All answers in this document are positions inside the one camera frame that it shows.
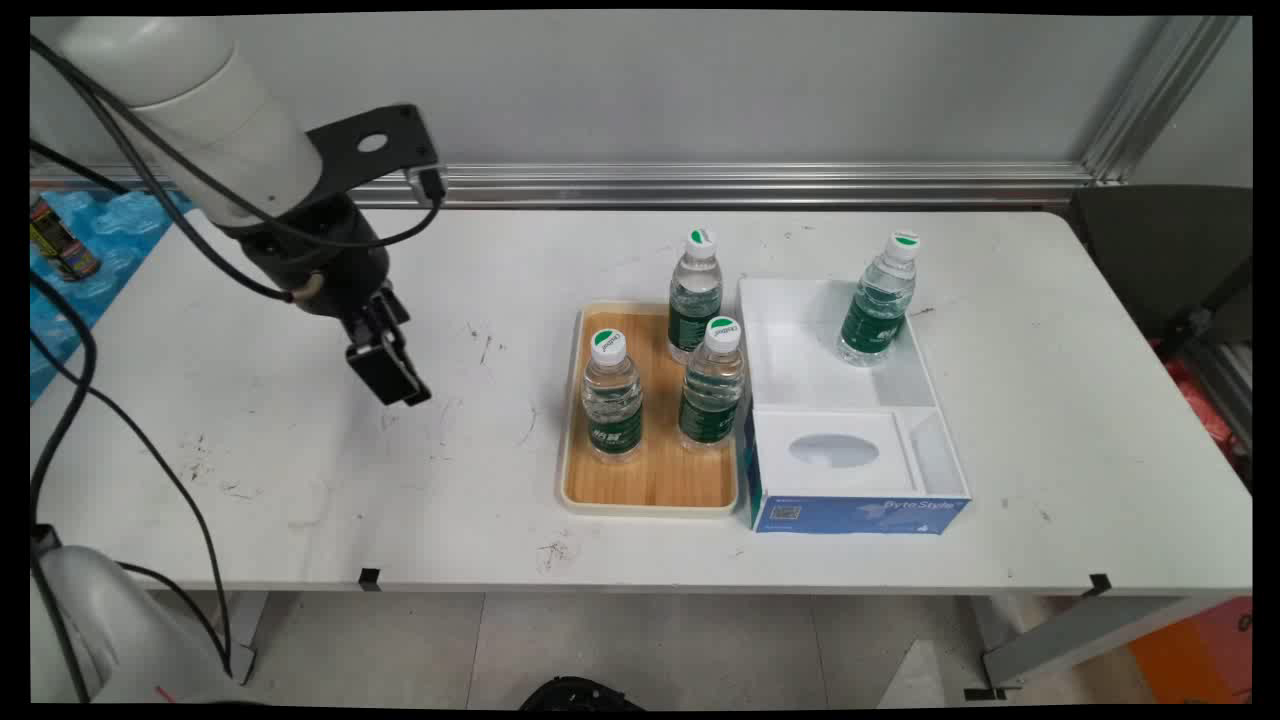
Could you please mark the black round object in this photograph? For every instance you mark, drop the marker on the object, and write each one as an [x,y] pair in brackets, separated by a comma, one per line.
[580,695]

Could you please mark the blue and white cardboard box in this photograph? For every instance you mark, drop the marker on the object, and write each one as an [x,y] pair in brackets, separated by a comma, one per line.
[850,515]

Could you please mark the slanted aluminium frame post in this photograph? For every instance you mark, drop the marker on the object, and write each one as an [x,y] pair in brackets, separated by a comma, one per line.
[1150,100]

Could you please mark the wooden tray cream rim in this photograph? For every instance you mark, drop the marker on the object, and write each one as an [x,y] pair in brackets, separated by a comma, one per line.
[660,482]

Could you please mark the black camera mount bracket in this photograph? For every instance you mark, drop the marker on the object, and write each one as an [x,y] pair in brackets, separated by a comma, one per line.
[345,150]

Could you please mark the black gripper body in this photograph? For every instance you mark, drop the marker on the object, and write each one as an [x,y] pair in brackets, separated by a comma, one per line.
[320,255]

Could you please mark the blue patterned mat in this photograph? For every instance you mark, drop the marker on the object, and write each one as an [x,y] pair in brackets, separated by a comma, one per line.
[120,250]

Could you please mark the printed drink can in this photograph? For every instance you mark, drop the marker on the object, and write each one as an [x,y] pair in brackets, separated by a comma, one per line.
[60,245]

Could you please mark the grey metal table leg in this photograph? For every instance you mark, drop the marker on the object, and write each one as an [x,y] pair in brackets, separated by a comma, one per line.
[1080,640]

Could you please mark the short aluminium frame piece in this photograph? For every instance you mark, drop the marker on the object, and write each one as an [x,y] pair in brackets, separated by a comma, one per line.
[1225,385]

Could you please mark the long aluminium frame rail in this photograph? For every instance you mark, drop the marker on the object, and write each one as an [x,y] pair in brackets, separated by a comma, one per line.
[700,185]

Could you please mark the water bottle green label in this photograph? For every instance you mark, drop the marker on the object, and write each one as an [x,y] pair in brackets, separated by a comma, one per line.
[875,315]
[612,410]
[694,310]
[711,400]

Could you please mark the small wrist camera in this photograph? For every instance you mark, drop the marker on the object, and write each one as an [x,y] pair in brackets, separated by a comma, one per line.
[428,184]

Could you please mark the red bag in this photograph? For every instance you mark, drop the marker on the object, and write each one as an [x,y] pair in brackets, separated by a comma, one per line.
[1210,410]

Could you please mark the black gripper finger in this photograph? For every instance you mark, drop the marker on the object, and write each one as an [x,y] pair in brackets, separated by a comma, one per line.
[385,365]
[394,305]

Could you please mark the black tape mark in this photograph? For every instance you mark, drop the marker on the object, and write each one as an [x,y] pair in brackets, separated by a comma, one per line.
[370,579]

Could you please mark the orange box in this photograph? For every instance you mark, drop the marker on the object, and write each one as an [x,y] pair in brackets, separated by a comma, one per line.
[1195,655]

